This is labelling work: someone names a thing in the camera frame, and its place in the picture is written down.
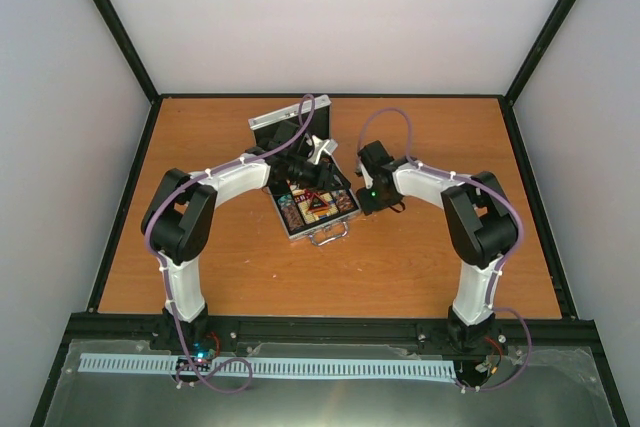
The light blue cable duct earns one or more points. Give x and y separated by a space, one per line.
272 368

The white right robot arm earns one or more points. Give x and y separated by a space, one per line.
483 226

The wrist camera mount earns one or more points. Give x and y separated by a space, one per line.
362 172
321 148

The right connector with wires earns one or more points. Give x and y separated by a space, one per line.
489 367

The chip row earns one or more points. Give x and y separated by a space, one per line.
290 213
343 201

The black triangular dealer button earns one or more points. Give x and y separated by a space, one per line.
317 204

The aluminium poker set case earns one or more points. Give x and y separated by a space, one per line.
283 135

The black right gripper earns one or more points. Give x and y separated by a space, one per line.
368 207

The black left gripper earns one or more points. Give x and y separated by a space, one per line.
326 185

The black aluminium frame rail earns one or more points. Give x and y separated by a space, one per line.
238 334

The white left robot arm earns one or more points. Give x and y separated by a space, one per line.
178 221

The left controller board with LED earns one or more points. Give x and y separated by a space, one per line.
207 349

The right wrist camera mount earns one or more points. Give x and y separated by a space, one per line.
362 172

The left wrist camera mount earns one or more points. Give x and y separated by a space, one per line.
321 148

